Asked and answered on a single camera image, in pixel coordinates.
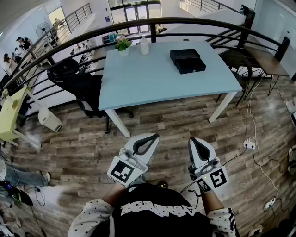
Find person's left forearm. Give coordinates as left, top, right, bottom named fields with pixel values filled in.
left=103, top=184, right=128, bottom=208

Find black office chair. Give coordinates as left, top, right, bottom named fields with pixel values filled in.
left=47, top=57, right=135, bottom=135

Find white plug adapter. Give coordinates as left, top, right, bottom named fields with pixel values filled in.
left=264, top=198, right=278, bottom=209

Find white bottle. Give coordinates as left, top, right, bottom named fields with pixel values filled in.
left=140, top=36, right=150, bottom=56

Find person's right forearm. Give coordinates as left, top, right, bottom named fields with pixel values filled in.
left=200, top=191, right=225, bottom=213

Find yellow table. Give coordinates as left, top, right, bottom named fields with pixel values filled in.
left=0, top=86, right=42, bottom=149

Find black standing fan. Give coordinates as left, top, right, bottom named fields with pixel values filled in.
left=36, top=22, right=52, bottom=47

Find green potted plant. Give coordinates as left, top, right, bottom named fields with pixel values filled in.
left=114, top=38, right=133, bottom=57

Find white cable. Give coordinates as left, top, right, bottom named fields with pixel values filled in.
left=245, top=78, right=280, bottom=200

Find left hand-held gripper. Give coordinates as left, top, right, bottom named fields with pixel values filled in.
left=107, top=133, right=160, bottom=188

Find black and white printed shirt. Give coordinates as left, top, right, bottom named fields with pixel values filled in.
left=68, top=182, right=241, bottom=237

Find white power strip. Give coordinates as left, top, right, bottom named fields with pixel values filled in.
left=242, top=138, right=257, bottom=150

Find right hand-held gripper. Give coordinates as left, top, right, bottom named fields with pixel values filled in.
left=187, top=137, right=229, bottom=194

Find white air purifier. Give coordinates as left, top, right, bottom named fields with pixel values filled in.
left=37, top=106, right=63, bottom=133

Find dark wicker chair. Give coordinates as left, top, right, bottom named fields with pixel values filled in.
left=215, top=49, right=253, bottom=106

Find wooden side table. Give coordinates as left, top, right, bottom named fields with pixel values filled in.
left=245, top=43, right=290, bottom=97

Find glass entrance doors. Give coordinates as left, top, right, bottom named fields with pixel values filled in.
left=110, top=1, right=162, bottom=35

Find light blue table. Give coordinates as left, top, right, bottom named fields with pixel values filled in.
left=98, top=41, right=243, bottom=138

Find black metal railing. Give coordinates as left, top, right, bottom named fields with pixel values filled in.
left=0, top=17, right=291, bottom=116

